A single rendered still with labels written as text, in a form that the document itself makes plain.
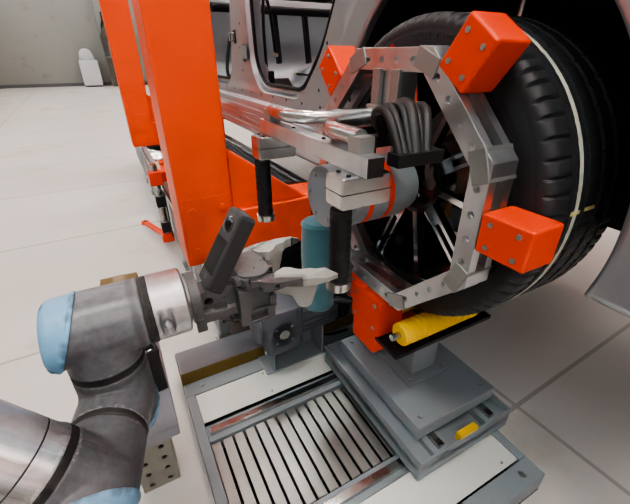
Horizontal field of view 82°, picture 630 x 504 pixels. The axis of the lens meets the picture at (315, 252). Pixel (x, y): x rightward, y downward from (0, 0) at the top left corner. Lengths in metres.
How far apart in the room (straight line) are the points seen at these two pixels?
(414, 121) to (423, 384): 0.84
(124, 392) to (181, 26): 0.83
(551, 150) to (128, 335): 0.65
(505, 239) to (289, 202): 0.77
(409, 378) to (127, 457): 0.88
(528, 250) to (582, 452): 1.04
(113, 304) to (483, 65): 0.60
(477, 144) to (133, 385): 0.60
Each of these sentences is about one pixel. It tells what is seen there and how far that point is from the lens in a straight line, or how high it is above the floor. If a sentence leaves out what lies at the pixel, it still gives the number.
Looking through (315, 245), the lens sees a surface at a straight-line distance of 0.90.
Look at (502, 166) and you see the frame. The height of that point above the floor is 0.96.
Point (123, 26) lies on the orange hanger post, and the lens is 2.99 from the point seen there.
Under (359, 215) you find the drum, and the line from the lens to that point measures 0.74.
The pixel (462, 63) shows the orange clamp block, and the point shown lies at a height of 1.10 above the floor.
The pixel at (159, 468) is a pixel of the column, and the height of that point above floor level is 0.08.
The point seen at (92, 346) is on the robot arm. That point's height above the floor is 0.81.
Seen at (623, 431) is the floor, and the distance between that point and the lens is 1.70.
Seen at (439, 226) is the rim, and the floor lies 0.76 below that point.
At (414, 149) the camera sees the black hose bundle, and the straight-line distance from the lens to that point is 0.58.
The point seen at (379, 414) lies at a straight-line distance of 1.21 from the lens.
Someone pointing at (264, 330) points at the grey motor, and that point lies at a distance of 1.18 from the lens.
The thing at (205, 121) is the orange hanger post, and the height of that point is 0.95.
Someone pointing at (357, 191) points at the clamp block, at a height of 0.93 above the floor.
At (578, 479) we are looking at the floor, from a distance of 1.49.
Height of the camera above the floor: 1.11
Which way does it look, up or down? 28 degrees down
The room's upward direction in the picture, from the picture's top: straight up
